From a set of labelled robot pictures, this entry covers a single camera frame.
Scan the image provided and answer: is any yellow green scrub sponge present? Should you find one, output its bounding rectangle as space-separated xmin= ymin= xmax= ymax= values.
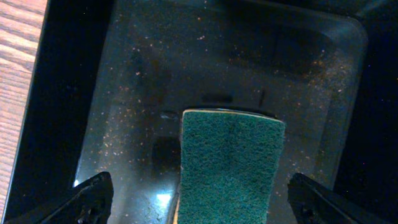
xmin=177 ymin=109 xmax=285 ymax=224

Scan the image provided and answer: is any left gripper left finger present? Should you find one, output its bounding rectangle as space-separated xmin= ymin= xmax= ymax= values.
xmin=5 ymin=172 xmax=114 ymax=224

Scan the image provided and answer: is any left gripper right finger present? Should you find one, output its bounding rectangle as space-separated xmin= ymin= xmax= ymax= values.
xmin=287 ymin=173 xmax=389 ymax=224

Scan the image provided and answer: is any black rectangular tray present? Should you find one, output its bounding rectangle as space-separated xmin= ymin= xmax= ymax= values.
xmin=2 ymin=0 xmax=397 ymax=223

